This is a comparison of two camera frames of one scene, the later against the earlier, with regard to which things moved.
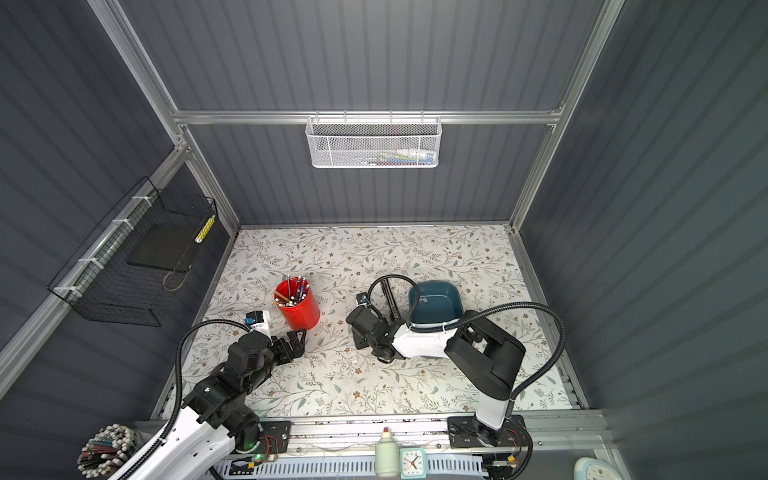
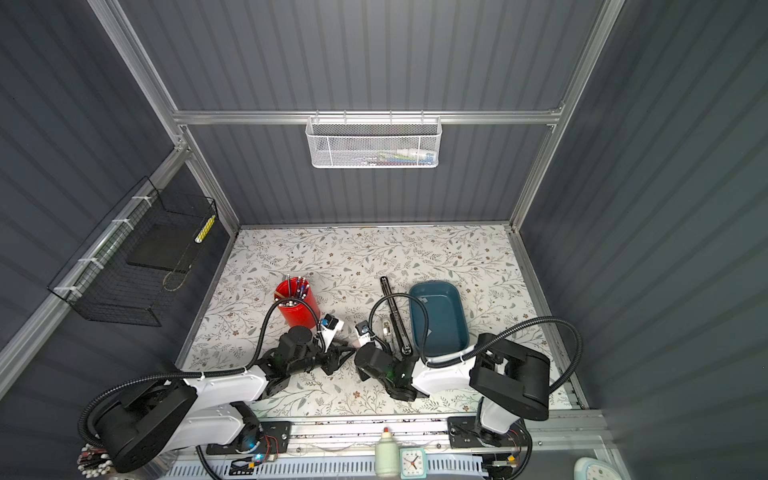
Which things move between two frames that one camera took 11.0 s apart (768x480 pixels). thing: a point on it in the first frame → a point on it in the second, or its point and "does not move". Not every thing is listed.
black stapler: (394, 313) does not move
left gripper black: (297, 346) → (334, 360)
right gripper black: (359, 342) → (361, 372)
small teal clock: (413, 463) does not move
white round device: (588, 468) does not move
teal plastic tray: (440, 305) does not move
